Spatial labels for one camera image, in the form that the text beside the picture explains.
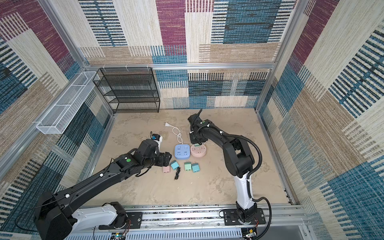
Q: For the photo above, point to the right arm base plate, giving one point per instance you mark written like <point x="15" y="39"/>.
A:
<point x="234" y="217"/>

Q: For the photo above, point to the blue charger adapter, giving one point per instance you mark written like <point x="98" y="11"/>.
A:
<point x="174" y="165"/>

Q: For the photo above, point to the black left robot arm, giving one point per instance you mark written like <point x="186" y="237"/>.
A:
<point x="59" y="214"/>

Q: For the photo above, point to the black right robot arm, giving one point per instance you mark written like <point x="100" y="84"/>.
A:
<point x="242" y="158"/>

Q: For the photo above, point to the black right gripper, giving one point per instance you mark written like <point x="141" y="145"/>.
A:
<point x="193" y="141"/>

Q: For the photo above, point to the pink round power strip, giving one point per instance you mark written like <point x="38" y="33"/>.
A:
<point x="198" y="152"/>

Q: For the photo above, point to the teal charger adapter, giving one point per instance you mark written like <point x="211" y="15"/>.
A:
<point x="195" y="167"/>

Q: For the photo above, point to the pink charger adapter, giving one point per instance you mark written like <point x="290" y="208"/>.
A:
<point x="166" y="169"/>

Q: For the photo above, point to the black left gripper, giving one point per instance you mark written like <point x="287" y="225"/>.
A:
<point x="164" y="161"/>

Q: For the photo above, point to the blue square power strip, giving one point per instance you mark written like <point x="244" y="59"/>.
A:
<point x="182" y="152"/>

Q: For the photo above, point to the white wire mesh basket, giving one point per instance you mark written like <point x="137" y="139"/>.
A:
<point x="57" y="119"/>

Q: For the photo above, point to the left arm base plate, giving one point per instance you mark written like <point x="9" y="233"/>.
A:
<point x="130" y="220"/>

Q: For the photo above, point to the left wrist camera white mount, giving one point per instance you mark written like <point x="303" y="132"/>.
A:
<point x="157" y="138"/>

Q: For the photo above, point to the black wire shelf rack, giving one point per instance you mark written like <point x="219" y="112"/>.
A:
<point x="129" y="90"/>

